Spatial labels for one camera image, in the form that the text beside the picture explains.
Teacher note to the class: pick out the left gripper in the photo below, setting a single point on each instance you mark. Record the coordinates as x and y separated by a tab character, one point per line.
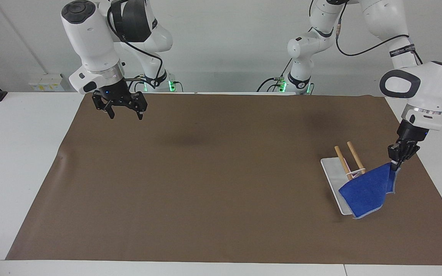
411	133

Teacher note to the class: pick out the white rack with wooden rods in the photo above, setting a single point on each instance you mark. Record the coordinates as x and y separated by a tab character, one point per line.
336	174

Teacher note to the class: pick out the white wall socket box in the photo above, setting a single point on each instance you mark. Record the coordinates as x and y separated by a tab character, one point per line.
46	83

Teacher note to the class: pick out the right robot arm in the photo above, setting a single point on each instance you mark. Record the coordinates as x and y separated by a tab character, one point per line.
90	38

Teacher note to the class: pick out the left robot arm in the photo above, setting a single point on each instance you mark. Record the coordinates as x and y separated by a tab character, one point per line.
428	82

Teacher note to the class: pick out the blue towel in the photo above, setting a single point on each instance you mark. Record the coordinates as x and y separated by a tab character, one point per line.
366	191

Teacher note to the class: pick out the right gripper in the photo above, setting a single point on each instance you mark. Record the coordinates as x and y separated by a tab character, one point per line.
115	93

